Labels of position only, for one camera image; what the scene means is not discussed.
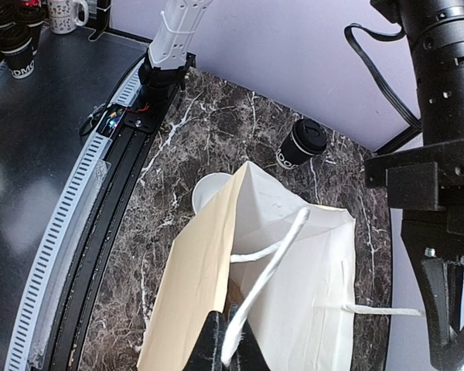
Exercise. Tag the black plastic cup lid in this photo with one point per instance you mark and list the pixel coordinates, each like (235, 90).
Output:
(309, 136)

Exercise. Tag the white slotted cable duct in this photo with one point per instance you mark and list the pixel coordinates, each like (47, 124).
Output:
(45, 125)

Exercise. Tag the small green circuit board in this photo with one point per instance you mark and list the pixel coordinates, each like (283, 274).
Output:
(112, 121)

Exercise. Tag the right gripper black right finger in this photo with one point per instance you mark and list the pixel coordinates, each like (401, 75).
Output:
(248, 356)

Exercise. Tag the white patterned mug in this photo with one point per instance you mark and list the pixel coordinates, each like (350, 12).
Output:
(66, 15)

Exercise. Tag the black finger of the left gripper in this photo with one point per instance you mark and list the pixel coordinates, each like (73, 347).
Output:
(442, 289)

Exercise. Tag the stacked black paper cups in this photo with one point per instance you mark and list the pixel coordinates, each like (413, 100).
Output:
(20, 28)

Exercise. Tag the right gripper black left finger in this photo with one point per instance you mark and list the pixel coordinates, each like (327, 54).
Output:
(206, 352)

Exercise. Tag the brown paper bag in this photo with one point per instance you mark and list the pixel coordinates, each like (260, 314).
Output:
(257, 252)

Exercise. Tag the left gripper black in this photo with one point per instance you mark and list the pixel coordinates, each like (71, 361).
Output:
(427, 184)

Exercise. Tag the black paper coffee cup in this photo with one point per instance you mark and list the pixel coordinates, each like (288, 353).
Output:
(289, 156)

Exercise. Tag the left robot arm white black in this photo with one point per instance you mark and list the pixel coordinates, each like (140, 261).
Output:
(435, 34)

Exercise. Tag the white ceramic bowl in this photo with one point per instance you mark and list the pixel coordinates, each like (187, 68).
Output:
(206, 188)

